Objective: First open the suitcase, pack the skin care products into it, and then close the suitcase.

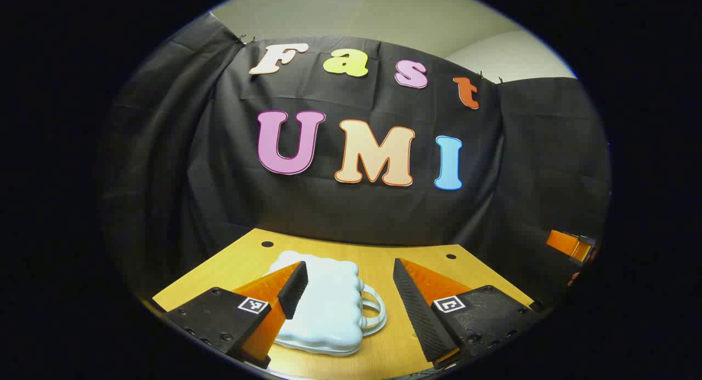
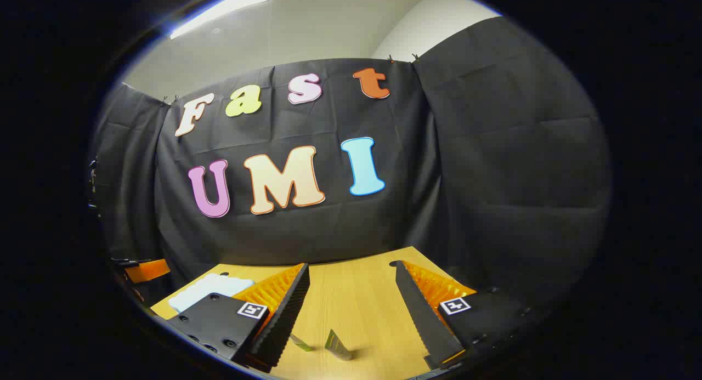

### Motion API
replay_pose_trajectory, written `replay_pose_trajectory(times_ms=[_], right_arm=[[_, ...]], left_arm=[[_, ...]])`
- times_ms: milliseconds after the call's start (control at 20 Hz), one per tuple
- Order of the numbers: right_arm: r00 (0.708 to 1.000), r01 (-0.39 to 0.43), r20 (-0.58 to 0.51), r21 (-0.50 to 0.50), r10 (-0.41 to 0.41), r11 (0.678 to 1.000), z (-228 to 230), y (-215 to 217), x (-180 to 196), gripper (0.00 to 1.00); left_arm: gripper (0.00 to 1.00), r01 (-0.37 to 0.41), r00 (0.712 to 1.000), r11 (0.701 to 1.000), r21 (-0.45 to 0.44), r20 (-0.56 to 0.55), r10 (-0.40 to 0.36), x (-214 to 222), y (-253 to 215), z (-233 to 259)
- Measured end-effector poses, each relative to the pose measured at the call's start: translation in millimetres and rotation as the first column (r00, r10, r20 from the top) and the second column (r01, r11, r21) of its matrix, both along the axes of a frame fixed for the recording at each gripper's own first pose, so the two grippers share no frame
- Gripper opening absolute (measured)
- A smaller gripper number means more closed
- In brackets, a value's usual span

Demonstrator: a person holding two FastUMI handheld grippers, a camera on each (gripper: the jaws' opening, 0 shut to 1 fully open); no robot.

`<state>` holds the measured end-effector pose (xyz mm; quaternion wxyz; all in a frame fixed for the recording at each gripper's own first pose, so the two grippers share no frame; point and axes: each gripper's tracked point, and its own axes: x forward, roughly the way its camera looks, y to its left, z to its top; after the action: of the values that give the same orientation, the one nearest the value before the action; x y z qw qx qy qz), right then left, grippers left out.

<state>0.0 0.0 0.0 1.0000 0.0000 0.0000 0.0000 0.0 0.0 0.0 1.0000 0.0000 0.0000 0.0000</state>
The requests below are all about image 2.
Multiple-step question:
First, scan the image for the black backdrop cloth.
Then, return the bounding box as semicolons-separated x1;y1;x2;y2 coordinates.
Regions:
88;16;612;315

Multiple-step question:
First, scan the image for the white suitcase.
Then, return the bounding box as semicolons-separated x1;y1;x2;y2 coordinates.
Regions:
167;273;256;314

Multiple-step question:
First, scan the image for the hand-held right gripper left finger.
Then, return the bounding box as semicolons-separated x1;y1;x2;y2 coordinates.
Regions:
165;263;311;374

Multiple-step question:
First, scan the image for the grey skin care pouch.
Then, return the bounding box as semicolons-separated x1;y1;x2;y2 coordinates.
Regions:
324;329;355;362

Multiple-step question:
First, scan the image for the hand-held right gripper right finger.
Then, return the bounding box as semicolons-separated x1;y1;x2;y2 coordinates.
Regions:
394;260;533;370

